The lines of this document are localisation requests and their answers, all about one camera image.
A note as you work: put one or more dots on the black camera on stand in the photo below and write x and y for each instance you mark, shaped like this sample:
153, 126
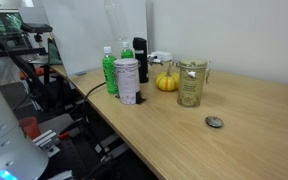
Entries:
35, 27

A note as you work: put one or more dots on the white power adapter box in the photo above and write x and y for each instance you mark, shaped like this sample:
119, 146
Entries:
162, 56

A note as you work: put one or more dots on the short green bottle white cap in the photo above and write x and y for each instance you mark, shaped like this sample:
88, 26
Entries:
126, 53

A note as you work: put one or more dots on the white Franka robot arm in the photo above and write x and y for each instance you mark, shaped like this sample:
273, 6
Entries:
4, 133

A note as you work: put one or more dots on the tall green bottle white cap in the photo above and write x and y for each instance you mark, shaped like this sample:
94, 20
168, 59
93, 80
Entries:
110, 75

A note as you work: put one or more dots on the black metal stand frame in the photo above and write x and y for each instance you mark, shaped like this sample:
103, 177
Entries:
24, 66

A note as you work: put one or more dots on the red plastic cup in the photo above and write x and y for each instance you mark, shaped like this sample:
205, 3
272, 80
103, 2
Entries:
30, 128

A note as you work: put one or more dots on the small yellow pumpkin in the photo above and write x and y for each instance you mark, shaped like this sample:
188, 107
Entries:
166, 81

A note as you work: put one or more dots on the white clamp-lid canister jar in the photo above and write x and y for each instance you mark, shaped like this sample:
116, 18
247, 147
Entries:
128, 81

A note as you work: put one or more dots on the black thermos flask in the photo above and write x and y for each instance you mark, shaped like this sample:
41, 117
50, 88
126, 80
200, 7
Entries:
141, 60

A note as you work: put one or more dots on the black folded card clip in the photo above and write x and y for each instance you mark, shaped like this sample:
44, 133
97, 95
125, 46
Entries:
140, 97

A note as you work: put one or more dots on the aluminium profile piece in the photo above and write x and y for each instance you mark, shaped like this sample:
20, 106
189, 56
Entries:
46, 142

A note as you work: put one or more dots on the round metal lid disc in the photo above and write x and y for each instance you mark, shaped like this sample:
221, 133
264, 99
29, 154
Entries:
214, 121

